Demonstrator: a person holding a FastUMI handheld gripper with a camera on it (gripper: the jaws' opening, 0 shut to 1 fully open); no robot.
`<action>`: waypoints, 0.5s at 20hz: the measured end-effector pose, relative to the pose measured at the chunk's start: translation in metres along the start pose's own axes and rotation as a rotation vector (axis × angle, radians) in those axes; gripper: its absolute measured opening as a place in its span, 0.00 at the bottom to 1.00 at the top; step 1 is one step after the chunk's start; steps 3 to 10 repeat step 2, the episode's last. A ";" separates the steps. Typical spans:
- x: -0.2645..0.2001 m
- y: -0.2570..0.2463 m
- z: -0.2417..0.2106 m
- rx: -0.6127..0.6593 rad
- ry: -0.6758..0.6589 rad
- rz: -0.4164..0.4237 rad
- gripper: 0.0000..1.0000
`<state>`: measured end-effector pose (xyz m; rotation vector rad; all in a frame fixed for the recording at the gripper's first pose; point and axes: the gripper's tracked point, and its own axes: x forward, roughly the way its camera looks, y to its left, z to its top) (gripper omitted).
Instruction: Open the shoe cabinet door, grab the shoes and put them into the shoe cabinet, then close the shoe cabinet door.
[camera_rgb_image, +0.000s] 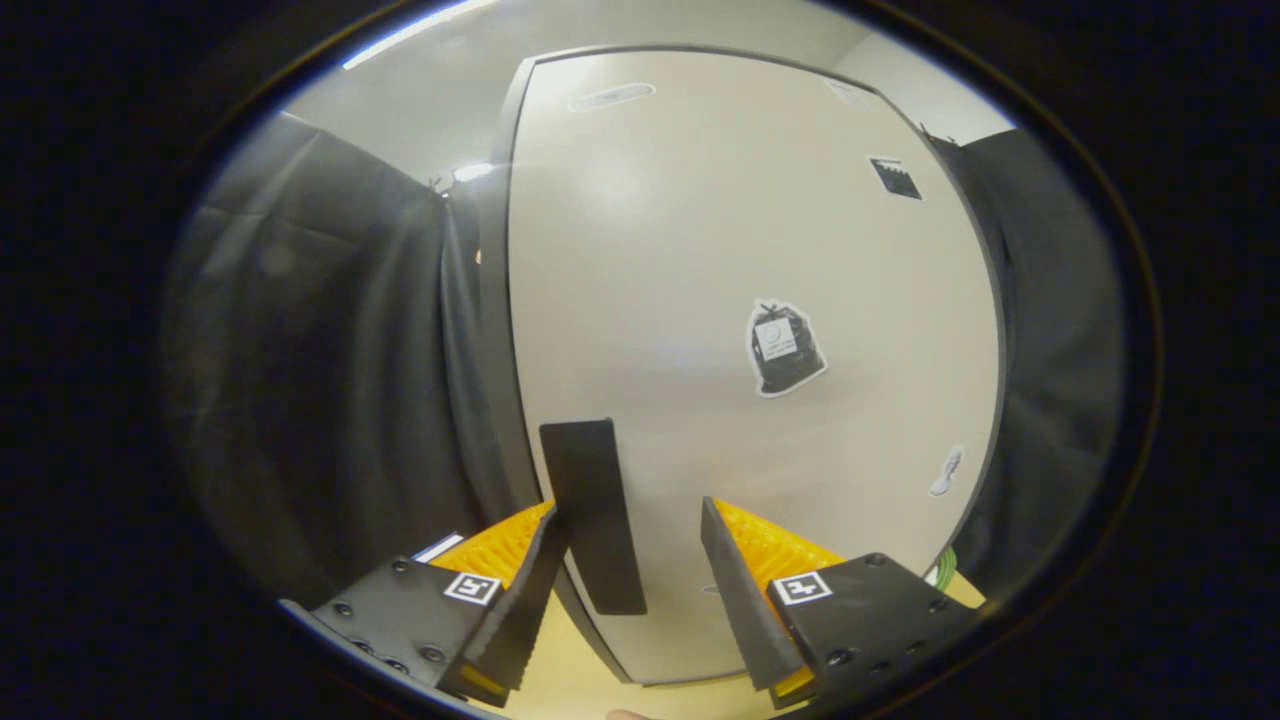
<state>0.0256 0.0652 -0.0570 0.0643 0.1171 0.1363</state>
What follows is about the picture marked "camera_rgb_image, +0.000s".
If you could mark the beige shoe cabinet door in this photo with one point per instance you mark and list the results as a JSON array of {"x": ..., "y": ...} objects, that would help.
[{"x": 700, "y": 250}]

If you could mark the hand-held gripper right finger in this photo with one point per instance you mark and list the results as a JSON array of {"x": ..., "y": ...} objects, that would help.
[{"x": 755, "y": 620}]

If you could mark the watermelon slice toy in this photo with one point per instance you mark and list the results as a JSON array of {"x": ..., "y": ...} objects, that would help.
[{"x": 945, "y": 570}]

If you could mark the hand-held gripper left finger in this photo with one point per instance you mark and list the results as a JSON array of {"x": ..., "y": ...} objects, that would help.
[{"x": 520, "y": 620}]

